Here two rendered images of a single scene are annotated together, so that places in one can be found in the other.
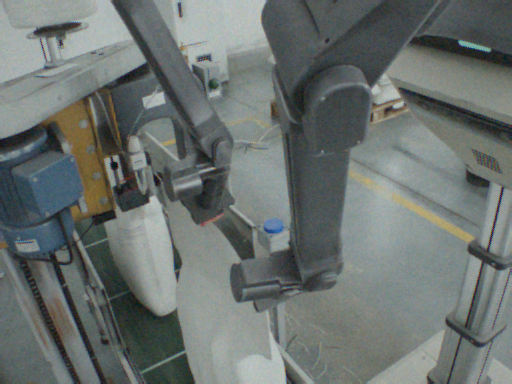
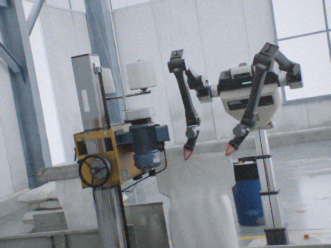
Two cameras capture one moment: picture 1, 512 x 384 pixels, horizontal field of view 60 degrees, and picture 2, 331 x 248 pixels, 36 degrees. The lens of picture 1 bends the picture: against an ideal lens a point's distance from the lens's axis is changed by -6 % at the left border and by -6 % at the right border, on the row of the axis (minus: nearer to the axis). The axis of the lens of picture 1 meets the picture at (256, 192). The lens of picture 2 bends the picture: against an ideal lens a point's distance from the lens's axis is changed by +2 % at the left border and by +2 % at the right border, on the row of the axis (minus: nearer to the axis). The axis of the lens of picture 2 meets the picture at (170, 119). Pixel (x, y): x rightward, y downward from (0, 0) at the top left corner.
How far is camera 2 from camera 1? 2.62 m
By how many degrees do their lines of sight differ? 48
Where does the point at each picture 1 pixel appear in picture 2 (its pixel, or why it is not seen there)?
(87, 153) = not seen: hidden behind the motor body
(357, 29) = (273, 54)
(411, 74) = (231, 95)
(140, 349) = not seen: outside the picture
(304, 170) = (260, 81)
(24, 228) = (155, 152)
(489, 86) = not seen: hidden behind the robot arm
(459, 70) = (243, 90)
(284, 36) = (263, 57)
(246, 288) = (241, 129)
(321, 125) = (271, 65)
